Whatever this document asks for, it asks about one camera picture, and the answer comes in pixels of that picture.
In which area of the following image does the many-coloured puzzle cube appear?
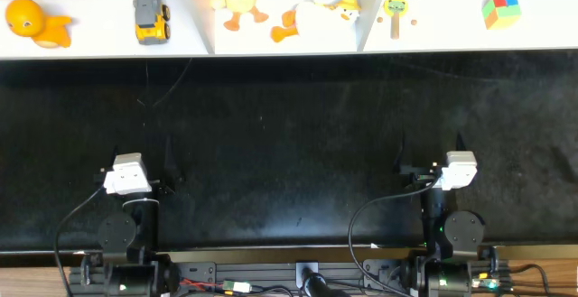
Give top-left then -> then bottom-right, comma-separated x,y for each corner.
480,0 -> 523,31

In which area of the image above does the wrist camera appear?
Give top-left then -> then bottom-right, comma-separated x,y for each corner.
102,152 -> 153,197
434,150 -> 479,192

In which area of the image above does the mounting rail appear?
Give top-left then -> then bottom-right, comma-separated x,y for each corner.
67,254 -> 578,297

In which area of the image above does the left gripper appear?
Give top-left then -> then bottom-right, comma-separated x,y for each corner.
93,135 -> 182,198

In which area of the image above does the yellow rattle drum toy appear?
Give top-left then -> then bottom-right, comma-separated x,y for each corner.
376,0 -> 418,41

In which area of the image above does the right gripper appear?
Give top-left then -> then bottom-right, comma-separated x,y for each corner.
393,129 -> 468,186

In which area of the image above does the white plush duck yellow hat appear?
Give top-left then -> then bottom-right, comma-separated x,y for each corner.
270,0 -> 362,43

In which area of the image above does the orange dinosaur figure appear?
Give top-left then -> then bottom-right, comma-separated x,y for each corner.
5,0 -> 74,50

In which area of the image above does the black cable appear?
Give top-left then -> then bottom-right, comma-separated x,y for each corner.
52,185 -> 107,297
346,177 -> 442,297

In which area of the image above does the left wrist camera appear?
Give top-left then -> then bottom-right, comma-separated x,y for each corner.
102,152 -> 153,197

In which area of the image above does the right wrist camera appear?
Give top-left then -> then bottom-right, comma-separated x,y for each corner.
434,150 -> 479,192

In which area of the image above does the white shelf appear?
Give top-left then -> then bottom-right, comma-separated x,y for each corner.
0,0 -> 578,61

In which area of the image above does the grey and yellow toy truck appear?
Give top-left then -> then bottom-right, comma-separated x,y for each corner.
132,0 -> 172,46

